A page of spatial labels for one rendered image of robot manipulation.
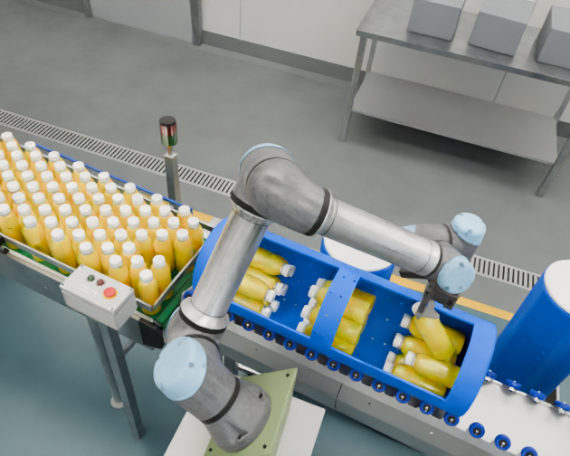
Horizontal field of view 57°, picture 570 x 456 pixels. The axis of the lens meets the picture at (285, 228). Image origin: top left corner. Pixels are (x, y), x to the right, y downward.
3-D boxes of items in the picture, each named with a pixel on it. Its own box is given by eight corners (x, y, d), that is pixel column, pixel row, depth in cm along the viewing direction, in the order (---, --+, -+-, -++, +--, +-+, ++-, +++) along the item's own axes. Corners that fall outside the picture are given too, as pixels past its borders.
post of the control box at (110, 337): (139, 441, 235) (103, 313, 163) (132, 436, 236) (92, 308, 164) (145, 432, 237) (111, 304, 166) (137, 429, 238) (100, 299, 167)
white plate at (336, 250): (402, 223, 198) (401, 224, 198) (330, 207, 200) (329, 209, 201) (396, 278, 178) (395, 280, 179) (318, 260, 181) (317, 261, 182)
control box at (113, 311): (118, 331, 159) (112, 311, 152) (65, 305, 164) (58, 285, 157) (137, 308, 166) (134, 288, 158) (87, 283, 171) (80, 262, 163)
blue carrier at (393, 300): (451, 429, 154) (481, 400, 131) (197, 310, 175) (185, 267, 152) (474, 347, 169) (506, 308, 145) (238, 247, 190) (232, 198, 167)
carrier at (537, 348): (492, 444, 232) (536, 415, 243) (592, 338, 169) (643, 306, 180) (449, 391, 248) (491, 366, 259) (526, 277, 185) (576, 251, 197)
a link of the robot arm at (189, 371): (193, 432, 105) (145, 396, 100) (192, 387, 117) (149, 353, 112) (239, 398, 104) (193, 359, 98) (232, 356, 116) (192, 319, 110)
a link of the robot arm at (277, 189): (270, 166, 87) (491, 261, 102) (261, 148, 96) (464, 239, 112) (242, 225, 90) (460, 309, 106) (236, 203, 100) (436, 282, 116)
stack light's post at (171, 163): (186, 318, 281) (172, 158, 203) (180, 316, 282) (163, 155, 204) (190, 313, 284) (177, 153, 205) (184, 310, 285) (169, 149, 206)
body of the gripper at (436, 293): (450, 313, 133) (466, 284, 124) (417, 299, 135) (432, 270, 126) (456, 292, 138) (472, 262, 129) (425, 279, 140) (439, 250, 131)
